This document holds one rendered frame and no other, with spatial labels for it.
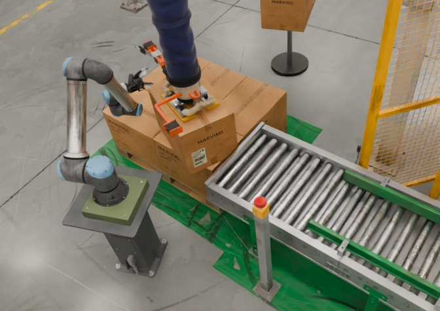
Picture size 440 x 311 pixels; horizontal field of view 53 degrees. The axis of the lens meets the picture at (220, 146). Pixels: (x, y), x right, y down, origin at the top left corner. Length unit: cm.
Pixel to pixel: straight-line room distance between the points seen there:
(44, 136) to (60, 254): 143
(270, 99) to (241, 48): 163
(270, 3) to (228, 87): 88
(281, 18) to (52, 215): 264
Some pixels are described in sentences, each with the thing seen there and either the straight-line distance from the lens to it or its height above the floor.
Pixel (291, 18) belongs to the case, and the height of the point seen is 75.
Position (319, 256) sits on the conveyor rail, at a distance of 280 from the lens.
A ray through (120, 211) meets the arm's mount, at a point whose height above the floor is 81.
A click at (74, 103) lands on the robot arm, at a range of 270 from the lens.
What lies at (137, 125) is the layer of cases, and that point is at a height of 54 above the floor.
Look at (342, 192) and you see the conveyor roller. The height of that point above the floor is 55.
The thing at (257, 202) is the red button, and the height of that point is 104.
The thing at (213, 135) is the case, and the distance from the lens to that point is 299.
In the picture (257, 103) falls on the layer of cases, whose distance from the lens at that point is 360.
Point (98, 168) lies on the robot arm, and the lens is 266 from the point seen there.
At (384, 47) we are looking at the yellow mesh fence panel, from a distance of 252.
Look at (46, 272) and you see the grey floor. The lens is 374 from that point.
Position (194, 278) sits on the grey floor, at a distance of 334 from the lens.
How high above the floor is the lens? 296
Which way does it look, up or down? 47 degrees down
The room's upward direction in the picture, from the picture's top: 10 degrees counter-clockwise
